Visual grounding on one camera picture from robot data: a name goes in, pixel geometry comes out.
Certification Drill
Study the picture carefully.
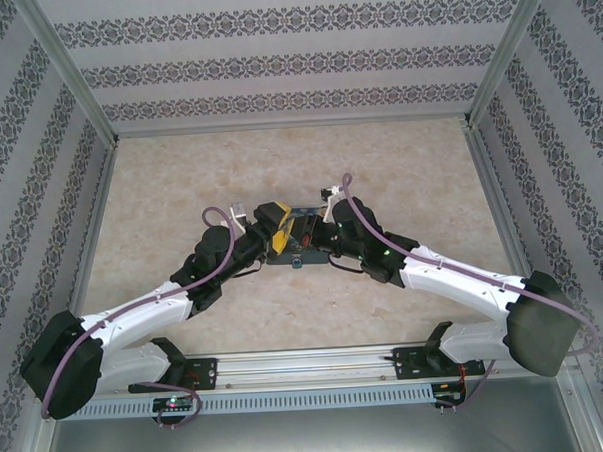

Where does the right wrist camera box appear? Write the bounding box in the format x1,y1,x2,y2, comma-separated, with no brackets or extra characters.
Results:
318,183,343,220

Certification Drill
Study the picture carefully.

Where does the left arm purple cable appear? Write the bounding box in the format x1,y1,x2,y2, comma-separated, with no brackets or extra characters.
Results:
33,205,244,434

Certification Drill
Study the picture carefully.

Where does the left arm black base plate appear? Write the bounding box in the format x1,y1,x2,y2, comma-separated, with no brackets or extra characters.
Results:
126,357,221,395

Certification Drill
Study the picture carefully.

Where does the grey metal sheet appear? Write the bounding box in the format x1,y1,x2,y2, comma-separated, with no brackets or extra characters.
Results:
8,372,603,452

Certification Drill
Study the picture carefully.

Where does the circuit board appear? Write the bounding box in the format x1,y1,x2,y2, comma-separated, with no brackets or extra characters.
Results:
432,381,468,406
152,395,196,413

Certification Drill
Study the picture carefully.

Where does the slotted grey cable duct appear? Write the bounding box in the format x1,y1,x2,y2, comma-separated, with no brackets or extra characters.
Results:
78,383,436,420

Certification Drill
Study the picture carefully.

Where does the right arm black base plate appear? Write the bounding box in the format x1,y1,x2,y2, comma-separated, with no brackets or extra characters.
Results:
391,342,489,381

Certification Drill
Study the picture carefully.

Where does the right circuit board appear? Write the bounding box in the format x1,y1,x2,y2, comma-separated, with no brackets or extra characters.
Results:
432,381,468,406

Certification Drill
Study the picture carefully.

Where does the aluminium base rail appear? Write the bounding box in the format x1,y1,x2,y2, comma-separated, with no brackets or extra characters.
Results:
34,337,575,399

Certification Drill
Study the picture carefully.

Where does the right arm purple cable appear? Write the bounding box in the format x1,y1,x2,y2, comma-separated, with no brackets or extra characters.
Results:
339,160,603,416

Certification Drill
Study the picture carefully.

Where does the starry night painted tin box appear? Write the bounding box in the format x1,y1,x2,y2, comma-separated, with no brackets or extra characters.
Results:
262,203,337,267

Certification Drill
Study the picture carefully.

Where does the aluminium frame post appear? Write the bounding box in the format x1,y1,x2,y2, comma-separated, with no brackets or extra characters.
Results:
18,0,121,149
459,0,563,128

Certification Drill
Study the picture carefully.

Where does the aluminium side rail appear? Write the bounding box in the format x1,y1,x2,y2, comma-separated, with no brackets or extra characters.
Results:
464,124,557,340
45,143,131,363

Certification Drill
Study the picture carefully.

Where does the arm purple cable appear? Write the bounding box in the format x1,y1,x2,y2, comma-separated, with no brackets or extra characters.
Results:
33,205,244,434
339,160,603,416

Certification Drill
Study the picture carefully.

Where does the left circuit board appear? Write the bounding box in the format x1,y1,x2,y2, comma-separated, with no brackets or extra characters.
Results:
152,395,196,413

